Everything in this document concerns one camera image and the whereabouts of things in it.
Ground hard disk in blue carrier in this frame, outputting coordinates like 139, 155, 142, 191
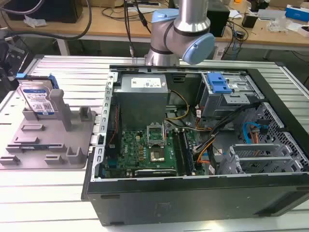
15, 73, 60, 120

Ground metal socket cover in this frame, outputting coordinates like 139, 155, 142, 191
146, 124, 167, 148

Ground grey power supply unit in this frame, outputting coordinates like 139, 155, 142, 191
113, 74, 169, 130

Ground green motherboard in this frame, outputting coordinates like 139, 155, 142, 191
100, 125, 206, 178

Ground CPU socket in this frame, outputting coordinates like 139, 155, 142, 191
149, 147, 167, 164

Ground black RAM stick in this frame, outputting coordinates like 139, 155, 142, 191
181, 130, 197, 175

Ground graphics card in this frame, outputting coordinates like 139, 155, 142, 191
134, 168, 178, 177

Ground blue drive latch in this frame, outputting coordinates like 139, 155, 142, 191
207, 72, 233, 95

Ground metal drive cage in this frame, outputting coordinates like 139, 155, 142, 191
197, 72, 265, 119

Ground black open PC case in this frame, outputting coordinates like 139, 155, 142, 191
81, 63, 309, 227

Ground wooden desk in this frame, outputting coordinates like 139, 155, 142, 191
0, 0, 309, 53

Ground grey plastic parts rack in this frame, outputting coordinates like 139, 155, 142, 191
0, 89, 100, 171

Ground black box on desk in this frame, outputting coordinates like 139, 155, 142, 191
207, 2, 230, 38

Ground RAM stick on rack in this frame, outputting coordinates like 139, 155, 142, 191
20, 144, 50, 150

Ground small black box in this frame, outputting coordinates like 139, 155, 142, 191
241, 14, 259, 29

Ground black monitor base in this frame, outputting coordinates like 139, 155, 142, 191
4, 0, 84, 24

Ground black device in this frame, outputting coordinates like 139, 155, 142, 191
0, 35, 31, 97

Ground blue white carton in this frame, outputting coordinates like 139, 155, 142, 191
285, 4, 309, 24

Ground yellow black power wires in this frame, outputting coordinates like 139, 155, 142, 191
164, 89, 190, 121

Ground red SATA wire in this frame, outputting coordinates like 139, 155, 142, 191
108, 102, 121, 148

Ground black sleeved cable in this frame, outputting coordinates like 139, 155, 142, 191
193, 101, 266, 155

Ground black hanging cable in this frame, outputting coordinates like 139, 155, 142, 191
123, 0, 153, 58

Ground blue SATA wire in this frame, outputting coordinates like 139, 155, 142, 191
242, 121, 268, 148

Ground orange wire bundle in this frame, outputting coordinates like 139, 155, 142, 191
251, 128, 261, 148

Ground metal disk bay bracket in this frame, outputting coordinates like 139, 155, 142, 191
218, 143, 300, 175

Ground thick grey cable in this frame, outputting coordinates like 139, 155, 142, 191
0, 0, 94, 41

